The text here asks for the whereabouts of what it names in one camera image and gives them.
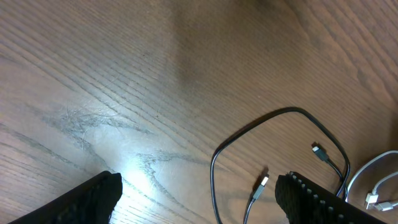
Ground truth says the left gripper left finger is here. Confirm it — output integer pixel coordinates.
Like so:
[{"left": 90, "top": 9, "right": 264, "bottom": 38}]
[{"left": 10, "top": 171, "right": 123, "bottom": 224}]

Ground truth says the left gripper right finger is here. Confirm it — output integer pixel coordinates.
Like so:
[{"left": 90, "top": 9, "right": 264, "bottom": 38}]
[{"left": 275, "top": 172, "right": 384, "bottom": 224}]

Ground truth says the white USB cable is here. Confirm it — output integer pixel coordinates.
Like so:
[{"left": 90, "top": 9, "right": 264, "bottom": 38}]
[{"left": 345, "top": 150, "right": 398, "bottom": 212}]

